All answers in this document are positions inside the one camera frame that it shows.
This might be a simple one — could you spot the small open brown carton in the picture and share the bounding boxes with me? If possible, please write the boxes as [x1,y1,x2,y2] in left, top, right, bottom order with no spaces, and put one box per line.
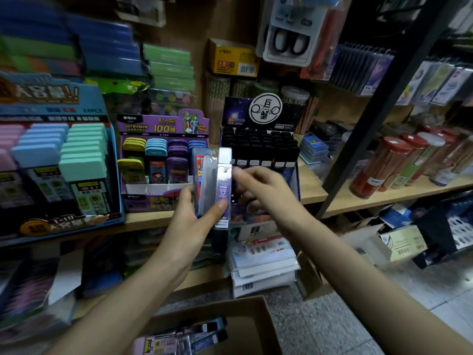
[298,251,331,299]

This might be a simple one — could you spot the yellow carton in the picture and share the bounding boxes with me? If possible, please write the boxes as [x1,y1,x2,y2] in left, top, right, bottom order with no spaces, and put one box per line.
[205,38,260,78]

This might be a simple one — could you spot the person's right hand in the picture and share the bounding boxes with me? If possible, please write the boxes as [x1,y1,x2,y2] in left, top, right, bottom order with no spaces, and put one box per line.
[233,166,311,234]

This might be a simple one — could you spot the row of dark blue refills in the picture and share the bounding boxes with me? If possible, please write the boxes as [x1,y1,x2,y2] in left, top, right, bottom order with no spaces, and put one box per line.
[329,44,394,97]

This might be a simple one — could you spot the blue display box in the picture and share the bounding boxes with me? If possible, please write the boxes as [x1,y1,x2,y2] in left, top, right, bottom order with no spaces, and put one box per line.
[0,73,125,245]

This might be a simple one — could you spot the person's left hand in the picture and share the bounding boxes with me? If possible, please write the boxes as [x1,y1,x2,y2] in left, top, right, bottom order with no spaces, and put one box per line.
[159,187,230,274]

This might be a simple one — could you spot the red cylinder containers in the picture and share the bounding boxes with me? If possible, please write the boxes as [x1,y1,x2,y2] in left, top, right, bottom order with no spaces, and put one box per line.
[349,128,473,200]

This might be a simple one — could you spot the black plastic basket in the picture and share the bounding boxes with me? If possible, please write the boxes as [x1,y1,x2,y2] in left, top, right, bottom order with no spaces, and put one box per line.
[414,192,473,271]

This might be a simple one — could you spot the hanging white blister package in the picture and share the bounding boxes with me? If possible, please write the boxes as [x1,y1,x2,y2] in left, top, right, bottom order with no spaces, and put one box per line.
[262,0,348,69]

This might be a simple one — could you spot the stack of blue packets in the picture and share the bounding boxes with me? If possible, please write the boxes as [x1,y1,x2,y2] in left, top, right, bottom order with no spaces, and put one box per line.
[0,0,145,77]

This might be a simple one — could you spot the pile of pencil lead cases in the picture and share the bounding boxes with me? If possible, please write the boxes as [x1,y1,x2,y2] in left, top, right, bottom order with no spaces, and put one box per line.
[133,318,229,355]

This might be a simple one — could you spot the stack of white packets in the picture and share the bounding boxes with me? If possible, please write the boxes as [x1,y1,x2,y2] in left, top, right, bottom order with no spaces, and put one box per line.
[228,234,300,299]

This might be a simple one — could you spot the brown cardboard box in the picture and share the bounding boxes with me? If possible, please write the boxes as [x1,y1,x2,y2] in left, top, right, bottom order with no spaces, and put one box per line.
[133,295,283,355]

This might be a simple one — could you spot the stack of green packets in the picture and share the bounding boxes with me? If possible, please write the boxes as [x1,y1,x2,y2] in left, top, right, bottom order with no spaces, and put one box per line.
[142,44,197,92]

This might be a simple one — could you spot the black and white display box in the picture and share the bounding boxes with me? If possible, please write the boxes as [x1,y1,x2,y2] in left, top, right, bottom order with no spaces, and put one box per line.
[220,92,307,222]

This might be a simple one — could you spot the wooden shelf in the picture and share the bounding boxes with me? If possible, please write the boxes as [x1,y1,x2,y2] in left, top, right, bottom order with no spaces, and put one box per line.
[0,0,473,322]

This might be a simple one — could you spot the purple display box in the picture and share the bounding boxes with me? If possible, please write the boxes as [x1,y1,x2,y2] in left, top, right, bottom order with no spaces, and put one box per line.
[117,108,211,213]

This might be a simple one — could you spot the person's right forearm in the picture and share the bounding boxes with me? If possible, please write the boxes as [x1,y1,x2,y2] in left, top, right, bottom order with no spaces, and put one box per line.
[292,211,473,355]

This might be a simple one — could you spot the person's left forearm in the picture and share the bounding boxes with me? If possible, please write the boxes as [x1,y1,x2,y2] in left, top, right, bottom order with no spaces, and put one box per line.
[48,255,186,355]

